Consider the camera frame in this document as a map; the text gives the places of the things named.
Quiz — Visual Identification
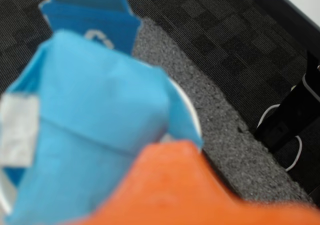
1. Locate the white cable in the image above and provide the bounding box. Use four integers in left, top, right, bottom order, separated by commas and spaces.
256, 103, 303, 172

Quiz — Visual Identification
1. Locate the dark foam strip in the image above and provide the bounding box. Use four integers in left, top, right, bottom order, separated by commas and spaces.
131, 17, 313, 203

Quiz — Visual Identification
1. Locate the ribbed brown paper cup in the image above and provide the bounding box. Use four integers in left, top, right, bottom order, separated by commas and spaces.
0, 79, 202, 216

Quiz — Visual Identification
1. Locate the black floor stand base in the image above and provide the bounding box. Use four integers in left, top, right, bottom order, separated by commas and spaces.
253, 49, 320, 156

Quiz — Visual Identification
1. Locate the blue recycling bin tag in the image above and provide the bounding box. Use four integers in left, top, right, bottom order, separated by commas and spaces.
39, 0, 141, 56

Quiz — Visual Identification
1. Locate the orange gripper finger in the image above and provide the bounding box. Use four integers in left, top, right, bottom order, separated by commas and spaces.
62, 139, 320, 225

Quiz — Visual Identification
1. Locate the blue paper parcel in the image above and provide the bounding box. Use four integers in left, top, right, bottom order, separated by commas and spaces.
4, 29, 204, 225

